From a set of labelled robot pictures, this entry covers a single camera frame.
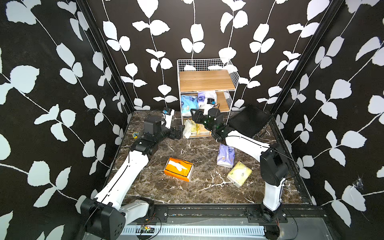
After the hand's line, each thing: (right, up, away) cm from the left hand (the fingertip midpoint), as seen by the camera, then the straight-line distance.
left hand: (177, 121), depth 76 cm
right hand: (+7, +7, +7) cm, 12 cm away
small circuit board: (-14, -52, -5) cm, 54 cm away
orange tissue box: (+2, -27, +6) cm, 28 cm away
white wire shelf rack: (+16, +26, +23) cm, 38 cm away
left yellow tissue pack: (+6, -5, +25) cm, 26 cm away
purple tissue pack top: (+28, -21, +14) cm, 38 cm away
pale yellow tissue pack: (+35, -30, +8) cm, 47 cm away
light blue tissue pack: (+5, +11, +9) cm, 15 cm away
